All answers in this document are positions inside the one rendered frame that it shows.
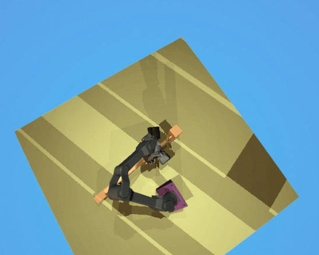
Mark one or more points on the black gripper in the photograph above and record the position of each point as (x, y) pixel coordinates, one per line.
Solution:
(164, 157)

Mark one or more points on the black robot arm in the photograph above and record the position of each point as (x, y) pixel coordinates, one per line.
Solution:
(149, 149)

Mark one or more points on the long brown wooden rail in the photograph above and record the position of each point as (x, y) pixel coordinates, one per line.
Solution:
(135, 167)

